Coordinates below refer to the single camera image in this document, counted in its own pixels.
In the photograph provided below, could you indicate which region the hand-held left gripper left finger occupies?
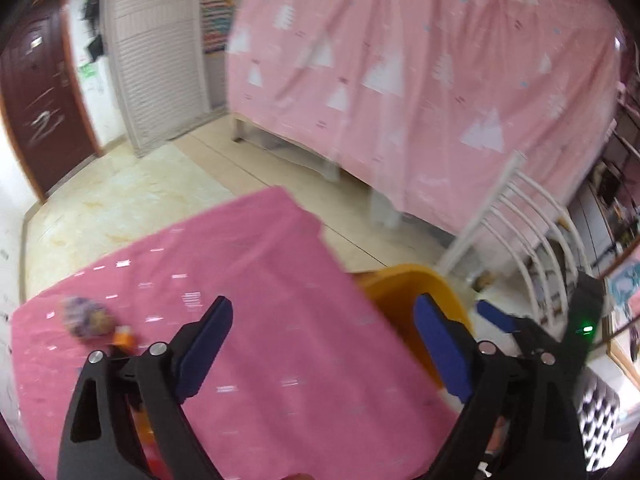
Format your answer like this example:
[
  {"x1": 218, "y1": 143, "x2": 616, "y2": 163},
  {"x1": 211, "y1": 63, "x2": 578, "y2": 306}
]
[{"x1": 56, "y1": 296, "x2": 234, "y2": 480}]

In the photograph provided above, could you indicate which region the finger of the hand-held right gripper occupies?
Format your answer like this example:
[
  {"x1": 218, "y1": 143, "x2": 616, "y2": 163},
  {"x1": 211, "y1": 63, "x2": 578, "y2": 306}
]
[{"x1": 476, "y1": 299, "x2": 568, "y2": 361}]

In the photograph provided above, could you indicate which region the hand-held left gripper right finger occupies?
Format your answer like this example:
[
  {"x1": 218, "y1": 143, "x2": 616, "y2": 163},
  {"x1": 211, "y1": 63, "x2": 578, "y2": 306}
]
[{"x1": 413, "y1": 294, "x2": 588, "y2": 480}]

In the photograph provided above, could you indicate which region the yellow plastic bin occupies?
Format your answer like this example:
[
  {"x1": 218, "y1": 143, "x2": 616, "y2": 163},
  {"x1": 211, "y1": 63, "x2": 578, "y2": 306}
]
[{"x1": 356, "y1": 263, "x2": 473, "y2": 391}]

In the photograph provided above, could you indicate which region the orange box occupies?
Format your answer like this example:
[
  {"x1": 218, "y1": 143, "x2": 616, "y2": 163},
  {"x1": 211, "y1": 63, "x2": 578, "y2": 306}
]
[{"x1": 111, "y1": 326, "x2": 166, "y2": 468}]

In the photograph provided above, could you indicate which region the dark pink star tablecloth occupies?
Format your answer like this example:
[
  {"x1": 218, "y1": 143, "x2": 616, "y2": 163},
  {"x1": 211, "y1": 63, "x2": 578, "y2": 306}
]
[{"x1": 10, "y1": 186, "x2": 463, "y2": 480}]

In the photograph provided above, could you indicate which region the black white quilted cushion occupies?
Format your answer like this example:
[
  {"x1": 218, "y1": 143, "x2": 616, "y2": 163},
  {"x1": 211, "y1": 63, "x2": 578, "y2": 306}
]
[{"x1": 580, "y1": 375, "x2": 631, "y2": 471}]

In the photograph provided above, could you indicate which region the cluttered desk shelf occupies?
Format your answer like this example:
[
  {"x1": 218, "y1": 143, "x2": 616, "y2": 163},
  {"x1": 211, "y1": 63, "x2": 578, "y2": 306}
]
[{"x1": 575, "y1": 75, "x2": 640, "y2": 281}]

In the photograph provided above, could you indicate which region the crumpled purple silver wrapper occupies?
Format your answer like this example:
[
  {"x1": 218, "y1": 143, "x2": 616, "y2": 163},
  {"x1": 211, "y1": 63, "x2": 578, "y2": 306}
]
[{"x1": 59, "y1": 296, "x2": 116, "y2": 346}]

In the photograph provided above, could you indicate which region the pink tree-print bed curtain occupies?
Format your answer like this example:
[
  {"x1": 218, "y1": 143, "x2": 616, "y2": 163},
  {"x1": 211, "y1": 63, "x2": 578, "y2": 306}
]
[{"x1": 225, "y1": 0, "x2": 623, "y2": 256}]

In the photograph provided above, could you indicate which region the white louvered door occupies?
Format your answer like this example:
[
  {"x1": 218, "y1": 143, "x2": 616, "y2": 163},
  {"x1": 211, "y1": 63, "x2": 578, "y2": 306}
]
[{"x1": 102, "y1": 0, "x2": 211, "y2": 158}]

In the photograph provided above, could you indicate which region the brown door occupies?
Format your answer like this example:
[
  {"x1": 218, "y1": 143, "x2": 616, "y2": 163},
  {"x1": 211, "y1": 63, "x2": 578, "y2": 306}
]
[{"x1": 0, "y1": 0, "x2": 101, "y2": 201}]

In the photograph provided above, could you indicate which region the white wooden bed frame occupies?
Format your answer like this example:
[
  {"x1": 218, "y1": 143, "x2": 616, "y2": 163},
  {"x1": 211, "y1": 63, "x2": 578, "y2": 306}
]
[{"x1": 232, "y1": 115, "x2": 401, "y2": 228}]

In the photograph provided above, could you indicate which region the black wall-hung bag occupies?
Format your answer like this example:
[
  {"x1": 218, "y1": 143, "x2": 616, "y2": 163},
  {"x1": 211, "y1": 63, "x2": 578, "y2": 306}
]
[{"x1": 80, "y1": 0, "x2": 108, "y2": 59}]

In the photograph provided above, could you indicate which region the colourful striped wall hanging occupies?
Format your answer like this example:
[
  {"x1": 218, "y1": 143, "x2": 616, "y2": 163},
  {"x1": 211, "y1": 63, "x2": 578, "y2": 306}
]
[{"x1": 200, "y1": 0, "x2": 238, "y2": 56}]

